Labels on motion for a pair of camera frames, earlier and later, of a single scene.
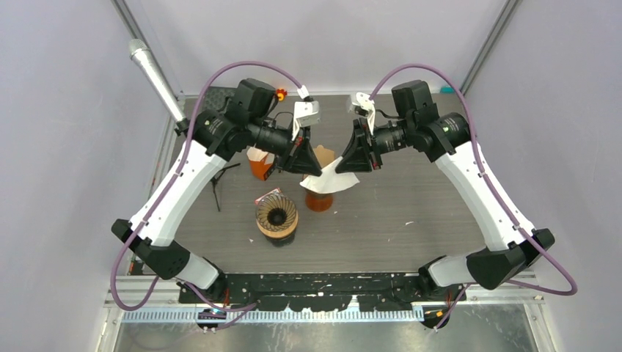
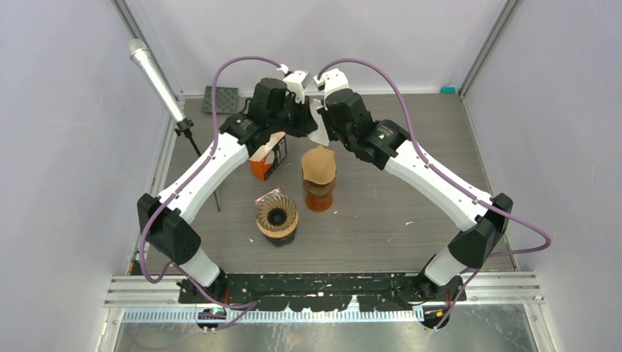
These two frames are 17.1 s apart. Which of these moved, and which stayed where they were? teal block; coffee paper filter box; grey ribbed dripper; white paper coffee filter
Moved: white paper coffee filter
Stayed: grey ribbed dripper; teal block; coffee paper filter box
